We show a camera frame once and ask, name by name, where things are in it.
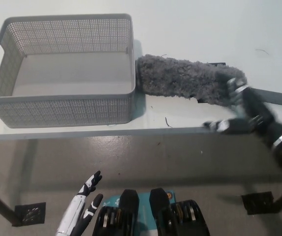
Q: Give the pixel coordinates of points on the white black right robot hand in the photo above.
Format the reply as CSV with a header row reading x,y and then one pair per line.
x,y
256,113

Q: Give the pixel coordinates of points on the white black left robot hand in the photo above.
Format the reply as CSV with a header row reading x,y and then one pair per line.
x,y
73,214

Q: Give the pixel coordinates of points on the grey fluffy duster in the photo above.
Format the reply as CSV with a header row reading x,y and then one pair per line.
x,y
180,76

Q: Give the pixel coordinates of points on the black tape patch on desk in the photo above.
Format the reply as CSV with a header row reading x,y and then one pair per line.
x,y
217,64

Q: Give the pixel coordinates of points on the grey perforated plastic basket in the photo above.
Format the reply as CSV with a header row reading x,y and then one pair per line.
x,y
64,110

